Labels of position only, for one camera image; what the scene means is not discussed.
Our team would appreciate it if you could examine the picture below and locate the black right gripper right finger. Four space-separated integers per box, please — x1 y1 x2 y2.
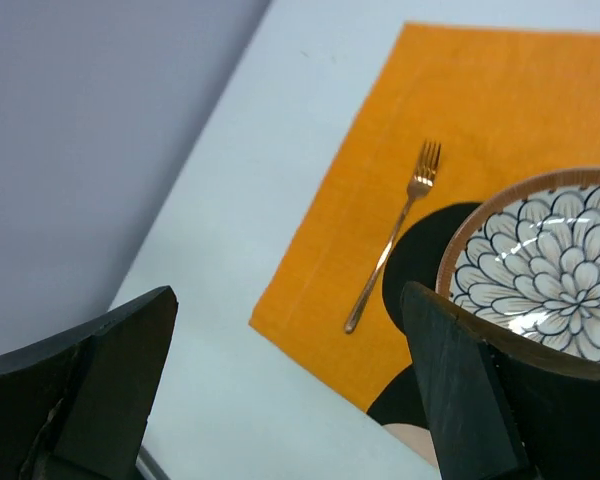
401 282 600 479

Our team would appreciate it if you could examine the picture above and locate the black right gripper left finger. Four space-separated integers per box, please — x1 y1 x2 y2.
0 286 178 479

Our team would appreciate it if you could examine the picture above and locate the floral patterned ceramic plate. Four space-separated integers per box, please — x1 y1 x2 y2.
435 168 600 363

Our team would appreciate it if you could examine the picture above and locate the copper fork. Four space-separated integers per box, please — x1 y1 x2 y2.
343 141 442 335

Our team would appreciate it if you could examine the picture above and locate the yellow Mickey Mouse placemat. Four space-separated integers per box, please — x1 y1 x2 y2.
250 24 600 477

